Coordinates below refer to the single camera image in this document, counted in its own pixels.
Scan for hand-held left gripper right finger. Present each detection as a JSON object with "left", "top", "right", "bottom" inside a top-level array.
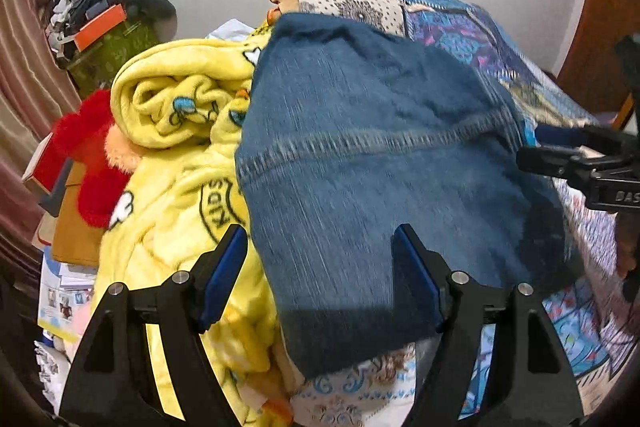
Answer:
[{"left": 392, "top": 223, "right": 586, "bottom": 427}]

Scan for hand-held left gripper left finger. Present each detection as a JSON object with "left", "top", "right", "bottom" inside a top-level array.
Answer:
[{"left": 59, "top": 223, "right": 249, "bottom": 427}]

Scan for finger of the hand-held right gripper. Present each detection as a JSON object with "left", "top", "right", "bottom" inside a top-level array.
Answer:
[
  {"left": 516, "top": 146, "right": 594, "bottom": 181},
  {"left": 534, "top": 124, "right": 602, "bottom": 148}
]

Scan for blue denim jeans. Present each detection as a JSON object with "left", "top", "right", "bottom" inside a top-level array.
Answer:
[{"left": 234, "top": 13, "right": 586, "bottom": 380}]

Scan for pile of clothes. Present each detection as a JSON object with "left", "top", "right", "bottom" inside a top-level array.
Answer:
[{"left": 45, "top": 0, "right": 113, "bottom": 58}]

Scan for yellow cartoon fleece blanket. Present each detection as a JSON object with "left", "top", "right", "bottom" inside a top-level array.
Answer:
[{"left": 92, "top": 27, "right": 301, "bottom": 427}]

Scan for wooden door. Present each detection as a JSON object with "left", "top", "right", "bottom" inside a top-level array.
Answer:
[{"left": 555, "top": 0, "right": 640, "bottom": 118}]

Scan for red plush toy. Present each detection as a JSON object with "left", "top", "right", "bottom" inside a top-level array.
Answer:
[{"left": 50, "top": 89, "right": 146, "bottom": 230}]

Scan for patchwork bed sheet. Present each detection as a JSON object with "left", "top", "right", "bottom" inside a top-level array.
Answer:
[{"left": 270, "top": 0, "right": 640, "bottom": 427}]

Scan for white printed box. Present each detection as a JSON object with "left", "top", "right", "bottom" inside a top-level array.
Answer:
[{"left": 37, "top": 252, "right": 96, "bottom": 343}]

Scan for red book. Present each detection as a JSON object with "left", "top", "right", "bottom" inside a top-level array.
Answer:
[{"left": 22, "top": 134, "right": 68, "bottom": 195}]

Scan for green bag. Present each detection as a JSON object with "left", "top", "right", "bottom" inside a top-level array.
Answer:
[{"left": 65, "top": 19, "right": 156, "bottom": 92}]

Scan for light blue cloth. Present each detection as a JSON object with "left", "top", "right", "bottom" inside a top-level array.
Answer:
[{"left": 205, "top": 19, "right": 256, "bottom": 42}]

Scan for striped curtain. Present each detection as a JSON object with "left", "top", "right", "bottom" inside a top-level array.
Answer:
[{"left": 0, "top": 0, "right": 83, "bottom": 283}]

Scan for orange box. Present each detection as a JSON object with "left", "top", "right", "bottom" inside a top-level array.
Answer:
[{"left": 74, "top": 4, "right": 127, "bottom": 52}]

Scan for dark grey pillow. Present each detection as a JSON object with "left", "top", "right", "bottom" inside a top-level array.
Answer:
[{"left": 105, "top": 0, "right": 178, "bottom": 40}]

